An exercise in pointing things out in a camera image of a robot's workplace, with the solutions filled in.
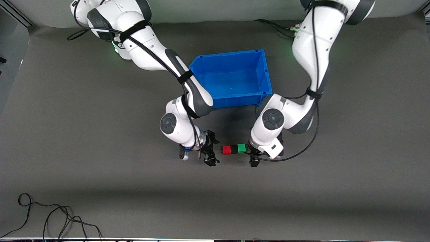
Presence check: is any dark grey table mat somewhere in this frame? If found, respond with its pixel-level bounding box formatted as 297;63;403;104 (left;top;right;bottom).
0;12;430;240

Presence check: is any blue plastic storage bin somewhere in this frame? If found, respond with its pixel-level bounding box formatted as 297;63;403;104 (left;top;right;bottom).
189;49;273;109

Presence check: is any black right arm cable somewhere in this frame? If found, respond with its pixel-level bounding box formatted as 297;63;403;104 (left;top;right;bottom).
67;0;202;159

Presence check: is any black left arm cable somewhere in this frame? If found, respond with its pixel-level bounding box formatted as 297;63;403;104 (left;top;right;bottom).
249;3;320;163

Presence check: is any black arm base cable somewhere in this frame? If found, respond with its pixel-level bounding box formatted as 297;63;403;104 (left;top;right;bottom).
254;19;300;37

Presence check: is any thin black loose cable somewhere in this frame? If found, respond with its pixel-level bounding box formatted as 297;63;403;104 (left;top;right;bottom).
0;193;103;240

